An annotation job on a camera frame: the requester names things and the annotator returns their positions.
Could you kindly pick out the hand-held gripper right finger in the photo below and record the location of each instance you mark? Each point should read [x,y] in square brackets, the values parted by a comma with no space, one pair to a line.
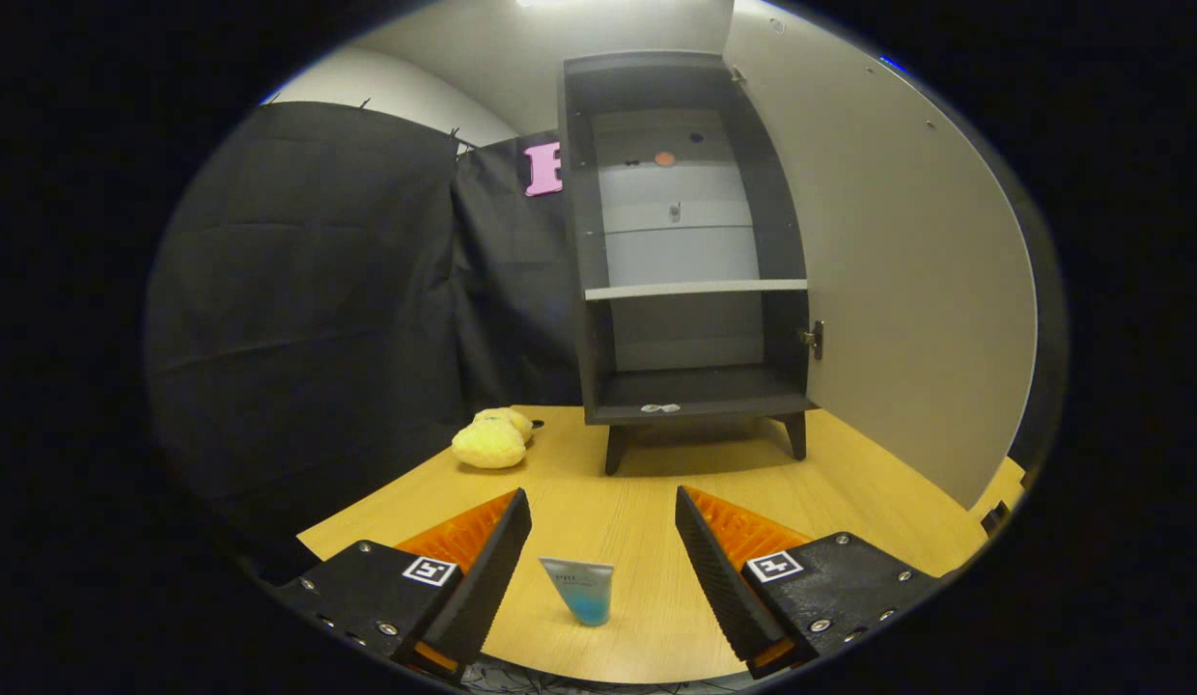
[719,579]

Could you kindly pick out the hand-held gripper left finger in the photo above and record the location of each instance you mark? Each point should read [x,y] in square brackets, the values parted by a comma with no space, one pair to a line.
[487,579]

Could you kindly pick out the blue gradient tube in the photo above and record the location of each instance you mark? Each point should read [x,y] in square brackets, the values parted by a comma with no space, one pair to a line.
[584,589]

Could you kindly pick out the beige cabinet door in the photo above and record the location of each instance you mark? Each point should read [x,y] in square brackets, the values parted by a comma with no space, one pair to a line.
[898,270]

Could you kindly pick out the yellow plush toy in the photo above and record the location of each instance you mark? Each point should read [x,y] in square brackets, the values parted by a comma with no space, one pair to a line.
[487,444]

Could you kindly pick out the metal door hinge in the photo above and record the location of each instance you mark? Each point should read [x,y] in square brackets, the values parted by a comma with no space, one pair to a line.
[814,340]

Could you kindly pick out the white cabinet shelf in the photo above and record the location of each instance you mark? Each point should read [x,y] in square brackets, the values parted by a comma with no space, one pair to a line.
[695,289]

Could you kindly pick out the black backdrop cloth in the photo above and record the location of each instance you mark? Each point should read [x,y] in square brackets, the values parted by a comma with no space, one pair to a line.
[309,338]

